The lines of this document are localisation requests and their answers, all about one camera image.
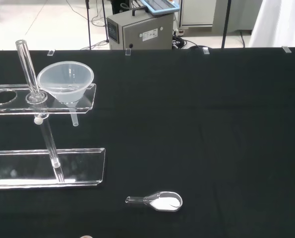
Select thin black tripod pole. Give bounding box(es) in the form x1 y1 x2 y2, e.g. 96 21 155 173
85 0 92 51
102 0 111 43

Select black bench cloth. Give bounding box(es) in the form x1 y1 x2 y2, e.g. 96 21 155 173
0 46 295 238

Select grey control cabinet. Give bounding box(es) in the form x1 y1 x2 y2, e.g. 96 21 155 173
106 8 175 51

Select black floor cable bundle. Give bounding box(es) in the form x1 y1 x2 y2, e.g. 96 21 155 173
172 29 200 50

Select white floor cabinet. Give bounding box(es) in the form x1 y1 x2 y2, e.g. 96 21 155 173
180 0 215 27

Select white curtain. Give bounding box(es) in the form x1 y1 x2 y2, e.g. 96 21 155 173
247 0 295 49

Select clear acrylic funnel stand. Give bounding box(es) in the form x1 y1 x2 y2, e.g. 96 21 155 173
0 39 106 191

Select glass weighing funnel with powder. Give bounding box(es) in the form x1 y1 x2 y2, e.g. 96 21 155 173
125 190 183 212

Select blue and grey teach pendant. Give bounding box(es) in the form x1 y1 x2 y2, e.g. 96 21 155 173
139 0 181 17

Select thick black stand pole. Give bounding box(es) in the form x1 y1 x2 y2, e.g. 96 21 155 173
221 0 232 49

